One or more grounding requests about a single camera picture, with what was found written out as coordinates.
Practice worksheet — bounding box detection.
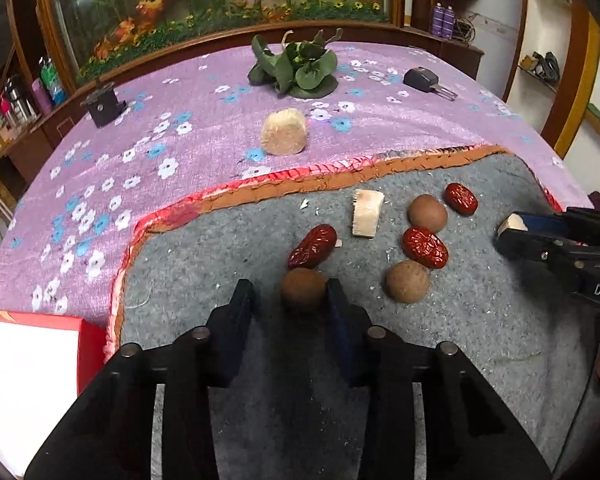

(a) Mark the black cylindrical holder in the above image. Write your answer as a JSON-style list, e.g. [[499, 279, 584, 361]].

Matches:
[[80, 81, 127, 128]]

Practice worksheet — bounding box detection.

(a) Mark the grey felt mat red edge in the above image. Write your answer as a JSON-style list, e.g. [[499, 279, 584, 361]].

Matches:
[[104, 145, 600, 480]]

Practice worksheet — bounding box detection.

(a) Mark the red jujube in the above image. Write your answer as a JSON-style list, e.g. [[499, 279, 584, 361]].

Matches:
[[287, 224, 338, 270], [444, 182, 479, 217], [402, 226, 450, 270]]

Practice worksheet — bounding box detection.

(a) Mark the steel thermos flask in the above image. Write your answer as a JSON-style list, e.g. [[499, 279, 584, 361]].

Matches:
[[2, 75, 33, 126]]

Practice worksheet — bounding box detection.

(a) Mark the purple floral tablecloth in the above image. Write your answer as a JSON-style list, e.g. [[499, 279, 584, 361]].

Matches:
[[0, 40, 596, 321]]

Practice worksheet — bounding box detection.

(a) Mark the black car key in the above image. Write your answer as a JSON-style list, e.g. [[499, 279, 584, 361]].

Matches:
[[403, 67, 458, 102]]

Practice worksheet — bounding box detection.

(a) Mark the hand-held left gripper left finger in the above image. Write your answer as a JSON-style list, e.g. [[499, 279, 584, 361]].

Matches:
[[25, 279, 256, 480]]

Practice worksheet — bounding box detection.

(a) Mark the pink bottle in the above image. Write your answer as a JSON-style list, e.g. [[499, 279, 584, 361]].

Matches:
[[31, 78, 53, 115]]

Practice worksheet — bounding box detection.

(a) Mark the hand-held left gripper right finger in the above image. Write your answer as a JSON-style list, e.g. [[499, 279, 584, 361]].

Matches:
[[326, 277, 553, 480]]

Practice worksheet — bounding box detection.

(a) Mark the brown longan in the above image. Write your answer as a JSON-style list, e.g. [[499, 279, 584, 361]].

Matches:
[[408, 194, 445, 233], [385, 260, 431, 305], [281, 267, 328, 311]]

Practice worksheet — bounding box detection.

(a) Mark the bundle of dark cables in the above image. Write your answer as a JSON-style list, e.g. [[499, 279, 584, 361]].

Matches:
[[454, 16, 477, 43]]

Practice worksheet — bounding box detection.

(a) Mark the dark tool on shelf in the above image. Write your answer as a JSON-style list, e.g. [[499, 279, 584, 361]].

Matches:
[[520, 51, 562, 81]]

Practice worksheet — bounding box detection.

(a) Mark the green bottle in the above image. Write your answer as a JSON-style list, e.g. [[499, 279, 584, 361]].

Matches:
[[40, 57, 68, 103]]

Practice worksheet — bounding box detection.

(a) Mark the white yam piece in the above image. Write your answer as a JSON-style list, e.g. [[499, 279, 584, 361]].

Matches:
[[497, 212, 526, 236], [351, 189, 385, 237]]

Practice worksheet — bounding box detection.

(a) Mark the beige round fibrous block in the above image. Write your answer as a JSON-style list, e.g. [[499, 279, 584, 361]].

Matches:
[[260, 108, 309, 157]]

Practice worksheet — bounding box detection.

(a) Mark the green artificial leaf plant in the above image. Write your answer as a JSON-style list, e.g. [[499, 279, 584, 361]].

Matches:
[[247, 28, 344, 100]]

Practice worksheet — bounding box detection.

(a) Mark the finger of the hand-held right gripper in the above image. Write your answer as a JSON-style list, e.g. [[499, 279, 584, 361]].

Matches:
[[519, 208, 588, 236], [495, 231, 581, 286]]

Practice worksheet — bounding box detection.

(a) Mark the red box white inside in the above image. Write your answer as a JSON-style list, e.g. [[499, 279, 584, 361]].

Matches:
[[0, 310, 107, 478]]

